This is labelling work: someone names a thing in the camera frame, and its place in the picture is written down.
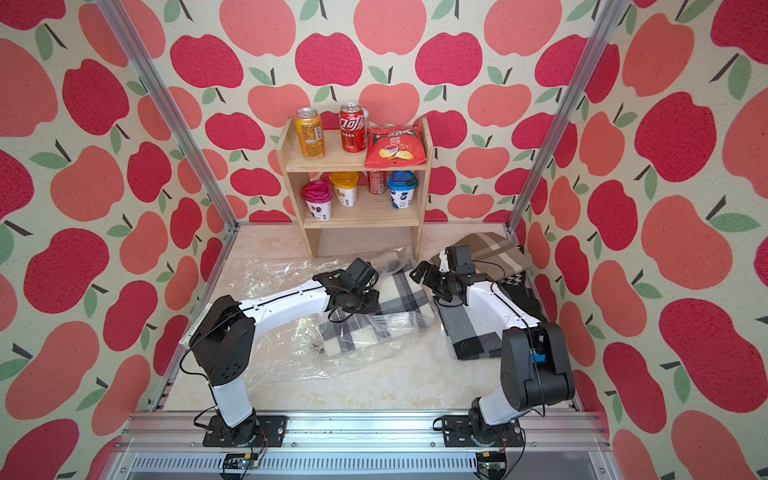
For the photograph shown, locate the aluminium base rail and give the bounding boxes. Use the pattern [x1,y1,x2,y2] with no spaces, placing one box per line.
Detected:
[98,408,622,479]

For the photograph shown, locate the red chips bag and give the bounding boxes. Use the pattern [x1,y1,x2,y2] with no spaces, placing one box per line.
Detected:
[365,127,427,170]

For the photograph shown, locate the red cola can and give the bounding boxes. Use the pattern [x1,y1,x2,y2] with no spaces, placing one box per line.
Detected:
[339,103,366,153]

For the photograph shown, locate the clear plastic vacuum bag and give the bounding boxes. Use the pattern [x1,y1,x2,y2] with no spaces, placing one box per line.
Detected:
[224,246,429,388]

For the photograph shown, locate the aluminium frame post left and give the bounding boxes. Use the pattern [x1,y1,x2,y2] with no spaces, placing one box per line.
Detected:
[97,0,239,232]

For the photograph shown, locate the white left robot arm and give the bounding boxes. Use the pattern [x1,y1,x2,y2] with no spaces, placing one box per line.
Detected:
[189,258,379,429]

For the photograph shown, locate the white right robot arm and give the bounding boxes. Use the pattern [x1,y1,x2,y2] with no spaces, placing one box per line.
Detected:
[410,245,575,430]

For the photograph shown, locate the black grey striped scarf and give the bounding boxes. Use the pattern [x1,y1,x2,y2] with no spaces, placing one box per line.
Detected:
[436,283,546,360]

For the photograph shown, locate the white grey plaid scarf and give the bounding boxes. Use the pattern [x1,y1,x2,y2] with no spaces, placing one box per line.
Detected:
[311,259,435,358]

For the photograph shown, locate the blue lid cup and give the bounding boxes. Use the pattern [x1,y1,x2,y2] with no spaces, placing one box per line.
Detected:
[387,171,419,209]

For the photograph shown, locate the yellow lid cup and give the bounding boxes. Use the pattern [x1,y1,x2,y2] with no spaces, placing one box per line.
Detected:
[329,172,359,207]

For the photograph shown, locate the pink lid cup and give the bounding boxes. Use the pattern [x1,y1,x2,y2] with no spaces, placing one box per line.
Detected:
[300,179,333,222]

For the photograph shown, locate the black white houndstooth scarf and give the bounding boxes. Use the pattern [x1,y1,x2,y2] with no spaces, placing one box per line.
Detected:
[499,271,527,288]

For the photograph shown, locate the brown beige plaid scarf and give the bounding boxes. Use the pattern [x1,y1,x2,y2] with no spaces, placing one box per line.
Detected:
[453,232,533,281]

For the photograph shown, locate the small red can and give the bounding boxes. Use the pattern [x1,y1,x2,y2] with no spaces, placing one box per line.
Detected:
[367,171,387,195]

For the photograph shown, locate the aluminium frame post right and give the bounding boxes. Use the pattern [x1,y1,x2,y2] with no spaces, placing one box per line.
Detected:
[505,0,631,239]

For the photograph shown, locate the aluminium frame post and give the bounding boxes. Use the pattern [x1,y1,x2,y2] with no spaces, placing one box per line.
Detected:
[97,0,239,232]
[505,0,631,239]

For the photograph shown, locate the orange drink can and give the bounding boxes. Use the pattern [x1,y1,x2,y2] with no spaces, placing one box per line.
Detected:
[295,108,326,160]

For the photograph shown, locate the wooden two-tier shelf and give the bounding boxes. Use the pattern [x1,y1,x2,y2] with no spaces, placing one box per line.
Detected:
[276,117,434,258]

